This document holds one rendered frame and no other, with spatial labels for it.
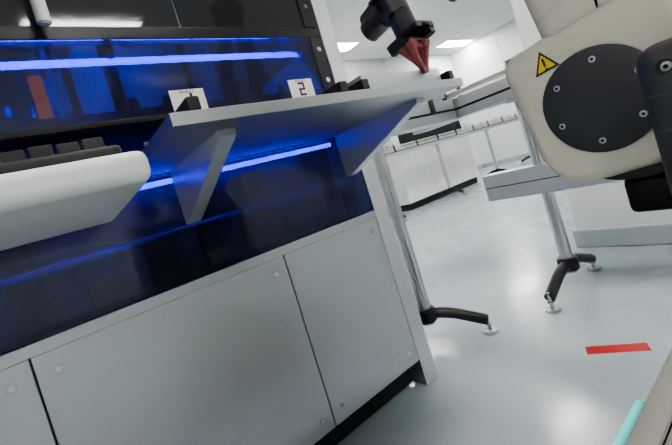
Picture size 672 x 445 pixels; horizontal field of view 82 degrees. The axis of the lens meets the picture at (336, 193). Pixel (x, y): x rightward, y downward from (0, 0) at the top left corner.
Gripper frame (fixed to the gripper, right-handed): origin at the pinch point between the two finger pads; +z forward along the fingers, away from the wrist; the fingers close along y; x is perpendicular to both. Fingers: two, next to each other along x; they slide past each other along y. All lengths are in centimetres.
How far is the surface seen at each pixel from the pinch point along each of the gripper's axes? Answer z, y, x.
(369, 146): 7.7, 26.0, 0.9
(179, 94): -19, 35, 43
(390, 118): 4.8, 14.8, 0.9
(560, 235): 63, 33, -85
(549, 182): 41, 27, -84
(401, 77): 1.0, 0.7, 8.2
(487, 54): -220, 369, -799
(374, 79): 0.7, 0.7, 16.6
